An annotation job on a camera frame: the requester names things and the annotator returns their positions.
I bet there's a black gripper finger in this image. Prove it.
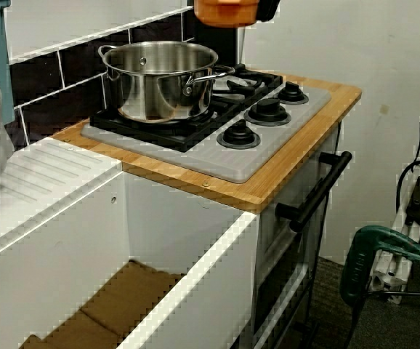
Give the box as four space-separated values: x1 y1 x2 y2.
256 0 282 23

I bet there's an orange pot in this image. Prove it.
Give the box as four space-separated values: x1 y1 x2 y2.
193 0 261 28

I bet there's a black stove knob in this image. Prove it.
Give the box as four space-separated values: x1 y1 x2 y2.
216 119 262 151
243 98 292 127
276 81 310 107

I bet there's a grey stove plate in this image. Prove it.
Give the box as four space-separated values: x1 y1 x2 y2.
80 81 333 184

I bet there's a stainless steel pot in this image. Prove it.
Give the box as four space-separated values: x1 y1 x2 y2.
97 40 236 125

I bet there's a black stove grate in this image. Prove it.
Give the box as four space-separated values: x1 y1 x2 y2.
89 64 285 153

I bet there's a wooden countertop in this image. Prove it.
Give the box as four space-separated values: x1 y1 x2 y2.
51 73 363 215

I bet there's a white oven door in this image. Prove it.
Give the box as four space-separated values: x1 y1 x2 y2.
254 122 342 349

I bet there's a green clamp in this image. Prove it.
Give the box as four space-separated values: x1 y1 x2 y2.
339 225 420 349

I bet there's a white sink unit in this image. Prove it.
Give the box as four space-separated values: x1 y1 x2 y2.
0 137 261 349

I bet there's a brown cardboard piece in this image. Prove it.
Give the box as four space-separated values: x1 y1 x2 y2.
18 259 188 349

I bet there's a black oven door handle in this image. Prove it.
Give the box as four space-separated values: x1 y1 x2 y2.
275 150 353 233

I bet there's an aluminium extrusion frame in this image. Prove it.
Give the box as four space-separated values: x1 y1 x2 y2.
368 214 420 303

